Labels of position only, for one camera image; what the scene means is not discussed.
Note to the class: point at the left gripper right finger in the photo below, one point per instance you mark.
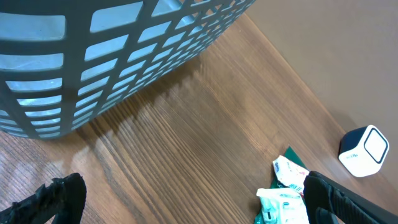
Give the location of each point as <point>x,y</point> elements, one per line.
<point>328,202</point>

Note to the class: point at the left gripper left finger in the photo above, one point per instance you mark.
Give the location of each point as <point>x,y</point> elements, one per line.
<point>63,201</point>

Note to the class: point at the light green tissue packet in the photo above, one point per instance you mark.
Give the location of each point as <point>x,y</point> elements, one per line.
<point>281,206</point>

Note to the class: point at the white barcode scanner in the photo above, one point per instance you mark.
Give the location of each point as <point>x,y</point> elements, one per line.
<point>362,151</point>

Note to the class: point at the grey plastic mesh basket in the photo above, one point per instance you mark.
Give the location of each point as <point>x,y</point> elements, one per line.
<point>65,62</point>

